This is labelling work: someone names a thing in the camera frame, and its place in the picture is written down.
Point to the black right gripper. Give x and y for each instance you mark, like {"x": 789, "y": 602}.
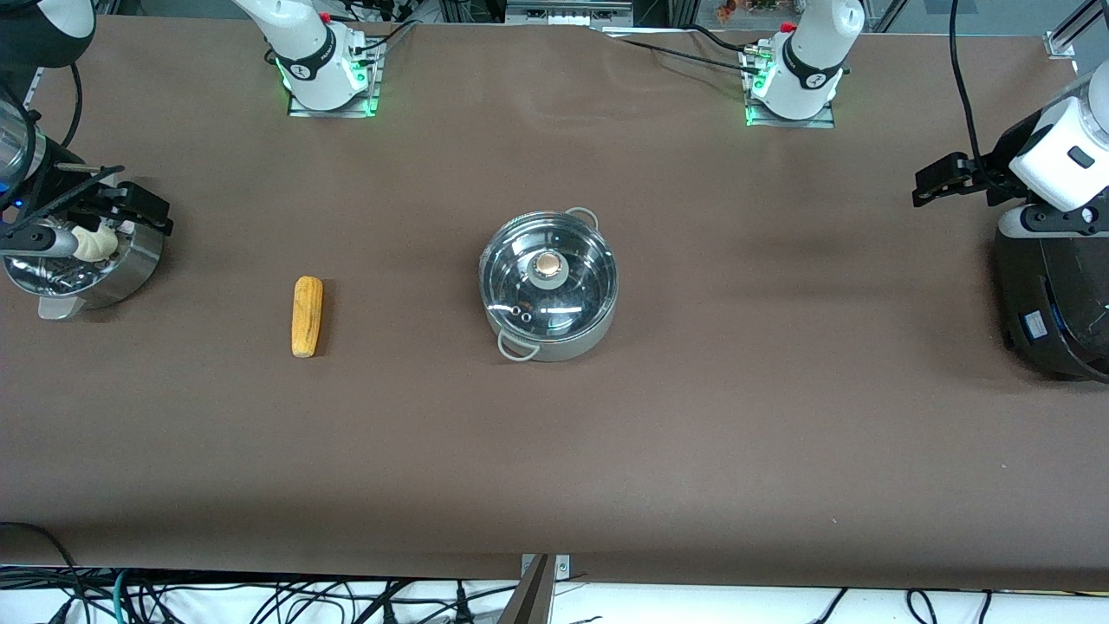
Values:
{"x": 62, "y": 188}

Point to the yellow corn cob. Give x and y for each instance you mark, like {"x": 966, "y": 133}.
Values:
{"x": 307, "y": 316}

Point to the dark camera stand pole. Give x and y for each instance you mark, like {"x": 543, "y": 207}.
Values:
{"x": 528, "y": 602}

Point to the glass pot lid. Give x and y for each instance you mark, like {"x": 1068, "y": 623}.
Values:
{"x": 554, "y": 303}

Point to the white dumpling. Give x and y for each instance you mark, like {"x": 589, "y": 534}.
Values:
{"x": 95, "y": 245}

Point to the small metal table bracket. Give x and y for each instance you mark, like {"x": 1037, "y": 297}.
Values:
{"x": 561, "y": 568}

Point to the aluminium frame profile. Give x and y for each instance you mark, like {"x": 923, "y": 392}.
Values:
{"x": 1074, "y": 30}

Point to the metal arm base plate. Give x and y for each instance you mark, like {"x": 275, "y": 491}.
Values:
{"x": 823, "y": 123}
{"x": 329, "y": 113}

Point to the aluminium table edge rail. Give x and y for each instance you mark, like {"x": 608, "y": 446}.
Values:
{"x": 33, "y": 87}

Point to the grey power strip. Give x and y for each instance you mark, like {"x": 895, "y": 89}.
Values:
{"x": 567, "y": 12}

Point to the black rice cooker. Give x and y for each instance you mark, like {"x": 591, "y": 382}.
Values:
{"x": 1066, "y": 303}

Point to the stainless steel steamer pot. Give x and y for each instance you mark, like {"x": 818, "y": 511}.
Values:
{"x": 130, "y": 269}

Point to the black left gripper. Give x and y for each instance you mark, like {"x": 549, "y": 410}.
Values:
{"x": 990, "y": 174}

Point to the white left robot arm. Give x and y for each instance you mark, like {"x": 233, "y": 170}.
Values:
{"x": 806, "y": 61}

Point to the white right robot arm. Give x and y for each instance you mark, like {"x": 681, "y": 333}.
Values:
{"x": 312, "y": 61}

